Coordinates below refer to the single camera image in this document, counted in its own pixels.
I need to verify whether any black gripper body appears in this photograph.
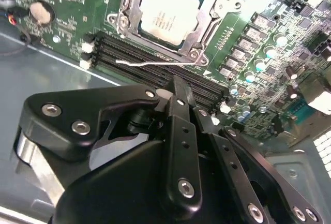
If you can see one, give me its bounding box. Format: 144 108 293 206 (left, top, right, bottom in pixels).
48 108 244 224

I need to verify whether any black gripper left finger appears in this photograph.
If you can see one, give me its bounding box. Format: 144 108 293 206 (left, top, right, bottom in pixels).
14 75 204 215

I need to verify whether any metal locking lever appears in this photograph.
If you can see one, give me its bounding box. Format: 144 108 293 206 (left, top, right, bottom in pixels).
115 59 207 66

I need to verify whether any metal socket cover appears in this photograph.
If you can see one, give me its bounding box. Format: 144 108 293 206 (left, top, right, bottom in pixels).
117 0 223 56

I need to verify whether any silver CPU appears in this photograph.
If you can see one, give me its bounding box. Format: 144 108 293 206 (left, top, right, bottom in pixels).
136 0 209 48

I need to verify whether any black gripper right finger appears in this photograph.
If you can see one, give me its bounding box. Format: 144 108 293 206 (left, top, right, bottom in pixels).
191 106 325 224

